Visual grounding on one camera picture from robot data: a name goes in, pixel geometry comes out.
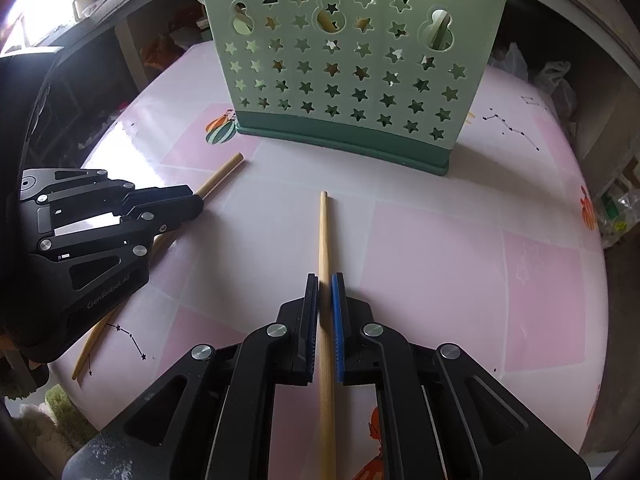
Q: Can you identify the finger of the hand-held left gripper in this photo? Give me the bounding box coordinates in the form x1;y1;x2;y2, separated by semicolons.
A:
29;208;201;332
20;169;206;214

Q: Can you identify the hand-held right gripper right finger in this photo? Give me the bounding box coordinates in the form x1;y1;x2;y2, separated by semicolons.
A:
331;272;591;480

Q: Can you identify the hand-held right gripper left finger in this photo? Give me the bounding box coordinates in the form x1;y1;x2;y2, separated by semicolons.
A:
62;272;321;480

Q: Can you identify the single bamboo chopstick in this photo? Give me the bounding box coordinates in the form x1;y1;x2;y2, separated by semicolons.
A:
71;152;245;382
319;190;337;480

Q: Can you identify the green plastic utensil basket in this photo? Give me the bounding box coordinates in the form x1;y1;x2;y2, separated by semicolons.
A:
197;0;512;177

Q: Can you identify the pink printed tablecloth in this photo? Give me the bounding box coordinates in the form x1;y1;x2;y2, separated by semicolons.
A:
47;40;608;480

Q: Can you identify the green fluffy garment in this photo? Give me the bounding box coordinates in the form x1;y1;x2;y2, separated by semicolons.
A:
45;385;96;443

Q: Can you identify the orange bag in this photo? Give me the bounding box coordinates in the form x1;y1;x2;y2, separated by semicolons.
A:
142;35;173;68

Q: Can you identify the white fluffy robe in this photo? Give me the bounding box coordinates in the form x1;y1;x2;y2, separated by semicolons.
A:
15;404;68;461

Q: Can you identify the white plastic bag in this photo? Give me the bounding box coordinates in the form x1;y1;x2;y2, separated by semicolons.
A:
532;60;577;121

